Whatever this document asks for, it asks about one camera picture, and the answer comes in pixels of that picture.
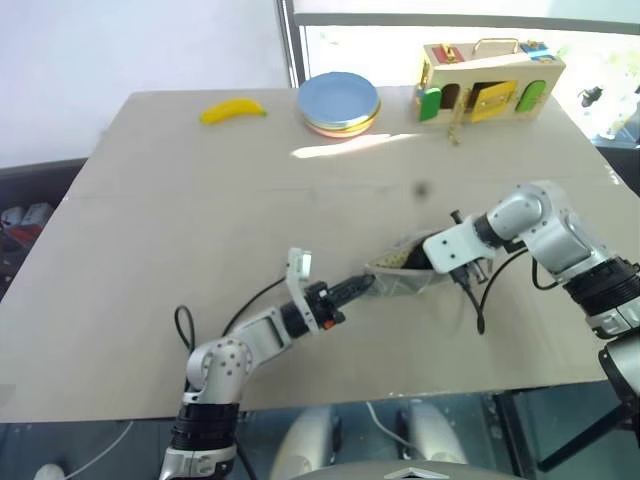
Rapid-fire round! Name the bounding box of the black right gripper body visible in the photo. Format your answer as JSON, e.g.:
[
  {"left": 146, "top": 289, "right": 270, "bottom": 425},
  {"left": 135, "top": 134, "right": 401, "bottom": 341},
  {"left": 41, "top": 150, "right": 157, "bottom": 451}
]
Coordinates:
[{"left": 406, "top": 239, "right": 436, "bottom": 272}]

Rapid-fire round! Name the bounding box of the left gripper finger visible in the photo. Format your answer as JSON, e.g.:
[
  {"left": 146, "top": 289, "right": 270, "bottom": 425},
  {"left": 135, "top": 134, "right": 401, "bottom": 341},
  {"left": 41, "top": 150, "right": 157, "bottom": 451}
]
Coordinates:
[
  {"left": 327, "top": 273, "right": 376, "bottom": 298},
  {"left": 329, "top": 279, "right": 376, "bottom": 308}
]

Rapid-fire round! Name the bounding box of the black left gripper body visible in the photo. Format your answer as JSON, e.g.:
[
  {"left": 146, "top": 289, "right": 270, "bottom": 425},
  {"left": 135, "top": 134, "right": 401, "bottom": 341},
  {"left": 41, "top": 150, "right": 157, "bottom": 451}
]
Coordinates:
[{"left": 304, "top": 280, "right": 347, "bottom": 332}]

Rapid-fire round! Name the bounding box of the clear plastic bag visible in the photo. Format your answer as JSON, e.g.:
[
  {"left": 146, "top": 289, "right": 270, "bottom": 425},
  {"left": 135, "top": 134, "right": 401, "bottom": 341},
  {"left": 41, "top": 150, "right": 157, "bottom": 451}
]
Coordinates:
[{"left": 363, "top": 228, "right": 451, "bottom": 302}]

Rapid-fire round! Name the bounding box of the silver left robot leg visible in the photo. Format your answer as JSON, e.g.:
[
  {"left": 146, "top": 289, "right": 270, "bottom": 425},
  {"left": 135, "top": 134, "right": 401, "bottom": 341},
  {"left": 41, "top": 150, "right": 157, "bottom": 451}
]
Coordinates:
[{"left": 268, "top": 404, "right": 344, "bottom": 480}]

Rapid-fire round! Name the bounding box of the silver robot leg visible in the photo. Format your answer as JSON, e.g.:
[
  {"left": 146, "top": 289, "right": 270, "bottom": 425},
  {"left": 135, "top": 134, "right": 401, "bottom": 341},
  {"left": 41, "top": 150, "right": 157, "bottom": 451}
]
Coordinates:
[
  {"left": 396, "top": 399, "right": 469, "bottom": 467},
  {"left": 268, "top": 404, "right": 344, "bottom": 480}
]

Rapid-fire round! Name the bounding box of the yellow plate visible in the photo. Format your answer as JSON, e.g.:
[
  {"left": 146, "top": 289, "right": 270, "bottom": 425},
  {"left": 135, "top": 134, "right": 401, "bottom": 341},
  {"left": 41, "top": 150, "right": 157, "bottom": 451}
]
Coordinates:
[{"left": 301, "top": 99, "right": 383, "bottom": 133}]

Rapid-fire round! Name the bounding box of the pink plate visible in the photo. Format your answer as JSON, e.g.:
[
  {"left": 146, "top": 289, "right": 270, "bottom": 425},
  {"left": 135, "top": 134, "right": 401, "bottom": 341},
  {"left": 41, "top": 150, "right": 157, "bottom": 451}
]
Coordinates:
[{"left": 305, "top": 117, "right": 377, "bottom": 139}]

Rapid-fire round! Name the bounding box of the silver right robot leg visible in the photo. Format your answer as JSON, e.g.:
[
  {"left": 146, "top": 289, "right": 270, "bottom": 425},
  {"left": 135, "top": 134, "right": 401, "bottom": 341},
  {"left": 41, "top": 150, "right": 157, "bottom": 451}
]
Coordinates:
[{"left": 396, "top": 399, "right": 469, "bottom": 467}]

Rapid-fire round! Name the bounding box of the blue plate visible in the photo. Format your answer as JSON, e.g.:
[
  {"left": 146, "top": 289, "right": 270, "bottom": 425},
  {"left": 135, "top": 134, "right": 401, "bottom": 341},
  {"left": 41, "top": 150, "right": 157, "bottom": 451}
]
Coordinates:
[{"left": 297, "top": 72, "right": 379, "bottom": 126}]

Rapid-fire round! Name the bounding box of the grey robot torso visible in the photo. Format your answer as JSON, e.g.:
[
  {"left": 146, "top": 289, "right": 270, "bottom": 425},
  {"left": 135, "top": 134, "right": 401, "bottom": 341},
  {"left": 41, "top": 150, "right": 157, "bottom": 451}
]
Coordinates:
[{"left": 304, "top": 459, "right": 517, "bottom": 480}]

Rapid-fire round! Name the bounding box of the wooden lock box toy house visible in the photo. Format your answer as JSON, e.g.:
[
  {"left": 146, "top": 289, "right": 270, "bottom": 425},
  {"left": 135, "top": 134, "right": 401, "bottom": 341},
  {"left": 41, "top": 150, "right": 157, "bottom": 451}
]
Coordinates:
[{"left": 413, "top": 38, "right": 568, "bottom": 124}]

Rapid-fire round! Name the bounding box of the yellow banana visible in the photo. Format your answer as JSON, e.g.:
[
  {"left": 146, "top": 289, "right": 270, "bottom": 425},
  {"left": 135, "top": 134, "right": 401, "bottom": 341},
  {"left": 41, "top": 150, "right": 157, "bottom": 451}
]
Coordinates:
[{"left": 199, "top": 97, "right": 269, "bottom": 126}]

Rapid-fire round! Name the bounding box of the small black object outside window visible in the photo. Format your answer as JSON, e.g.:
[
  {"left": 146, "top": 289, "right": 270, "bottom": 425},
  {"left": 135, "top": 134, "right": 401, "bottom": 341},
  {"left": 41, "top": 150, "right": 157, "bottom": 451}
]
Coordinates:
[{"left": 578, "top": 85, "right": 605, "bottom": 108}]

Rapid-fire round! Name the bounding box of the red and black clutter pile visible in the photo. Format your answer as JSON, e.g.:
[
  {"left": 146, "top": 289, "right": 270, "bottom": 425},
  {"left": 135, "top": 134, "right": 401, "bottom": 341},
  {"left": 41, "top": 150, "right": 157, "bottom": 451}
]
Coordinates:
[{"left": 0, "top": 201, "right": 54, "bottom": 262}]

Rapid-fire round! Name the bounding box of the dark low ledge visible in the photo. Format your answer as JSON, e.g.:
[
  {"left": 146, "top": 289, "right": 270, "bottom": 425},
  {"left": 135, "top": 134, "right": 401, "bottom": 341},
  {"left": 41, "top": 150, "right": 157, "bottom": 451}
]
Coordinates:
[{"left": 0, "top": 157, "right": 89, "bottom": 187}]

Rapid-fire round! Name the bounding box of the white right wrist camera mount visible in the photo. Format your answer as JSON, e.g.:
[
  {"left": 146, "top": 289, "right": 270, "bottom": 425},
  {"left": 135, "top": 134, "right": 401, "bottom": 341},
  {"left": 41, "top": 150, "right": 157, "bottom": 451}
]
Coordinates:
[{"left": 422, "top": 216, "right": 489, "bottom": 276}]

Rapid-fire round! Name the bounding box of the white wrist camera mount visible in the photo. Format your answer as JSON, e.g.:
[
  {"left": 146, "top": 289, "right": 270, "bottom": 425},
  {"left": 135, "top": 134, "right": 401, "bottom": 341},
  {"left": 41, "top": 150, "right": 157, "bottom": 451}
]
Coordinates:
[
  {"left": 284, "top": 246, "right": 322, "bottom": 334},
  {"left": 422, "top": 216, "right": 489, "bottom": 276}
]

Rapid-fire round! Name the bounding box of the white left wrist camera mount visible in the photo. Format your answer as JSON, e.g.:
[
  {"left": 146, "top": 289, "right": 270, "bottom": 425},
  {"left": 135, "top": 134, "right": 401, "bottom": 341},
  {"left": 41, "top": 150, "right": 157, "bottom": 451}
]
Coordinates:
[{"left": 284, "top": 246, "right": 322, "bottom": 334}]

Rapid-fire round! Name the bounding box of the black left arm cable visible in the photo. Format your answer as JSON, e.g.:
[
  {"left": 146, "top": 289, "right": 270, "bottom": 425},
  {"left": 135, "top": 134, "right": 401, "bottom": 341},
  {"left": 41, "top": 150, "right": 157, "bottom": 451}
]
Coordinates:
[{"left": 173, "top": 276, "right": 290, "bottom": 354}]

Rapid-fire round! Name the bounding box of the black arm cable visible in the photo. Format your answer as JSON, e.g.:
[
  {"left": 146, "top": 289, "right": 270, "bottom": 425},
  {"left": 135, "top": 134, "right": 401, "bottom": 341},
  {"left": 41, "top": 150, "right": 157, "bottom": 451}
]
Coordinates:
[
  {"left": 452, "top": 247, "right": 569, "bottom": 336},
  {"left": 173, "top": 276, "right": 290, "bottom": 354}
]

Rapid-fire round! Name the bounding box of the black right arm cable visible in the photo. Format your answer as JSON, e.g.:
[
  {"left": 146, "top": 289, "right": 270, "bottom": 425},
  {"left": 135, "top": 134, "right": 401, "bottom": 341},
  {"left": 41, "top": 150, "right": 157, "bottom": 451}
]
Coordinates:
[{"left": 452, "top": 247, "right": 569, "bottom": 336}]

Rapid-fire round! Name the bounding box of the thick white floor cable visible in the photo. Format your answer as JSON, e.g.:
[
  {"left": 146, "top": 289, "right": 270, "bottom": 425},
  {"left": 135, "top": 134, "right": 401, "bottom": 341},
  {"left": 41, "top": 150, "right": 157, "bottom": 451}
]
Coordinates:
[{"left": 364, "top": 400, "right": 402, "bottom": 447}]

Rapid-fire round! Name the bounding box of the brass chain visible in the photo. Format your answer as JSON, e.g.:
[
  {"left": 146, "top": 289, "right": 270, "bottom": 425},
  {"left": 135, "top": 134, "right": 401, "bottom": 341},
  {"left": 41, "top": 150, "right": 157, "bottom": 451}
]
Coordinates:
[{"left": 445, "top": 92, "right": 469, "bottom": 148}]

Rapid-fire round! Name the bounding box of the black metal table frame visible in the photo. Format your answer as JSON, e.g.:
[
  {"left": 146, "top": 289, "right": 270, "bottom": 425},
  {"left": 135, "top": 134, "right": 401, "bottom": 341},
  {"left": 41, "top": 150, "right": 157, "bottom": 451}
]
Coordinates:
[{"left": 491, "top": 389, "right": 629, "bottom": 480}]

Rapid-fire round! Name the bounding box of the grey window frame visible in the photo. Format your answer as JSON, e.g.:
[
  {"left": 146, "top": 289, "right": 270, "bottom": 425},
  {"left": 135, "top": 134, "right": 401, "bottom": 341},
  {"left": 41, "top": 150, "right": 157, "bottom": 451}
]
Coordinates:
[{"left": 275, "top": 0, "right": 640, "bottom": 89}]

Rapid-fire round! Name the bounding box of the thin white floor cable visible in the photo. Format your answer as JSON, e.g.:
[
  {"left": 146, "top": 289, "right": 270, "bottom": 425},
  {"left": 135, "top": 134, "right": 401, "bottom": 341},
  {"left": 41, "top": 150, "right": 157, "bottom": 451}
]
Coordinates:
[{"left": 63, "top": 421, "right": 135, "bottom": 477}]

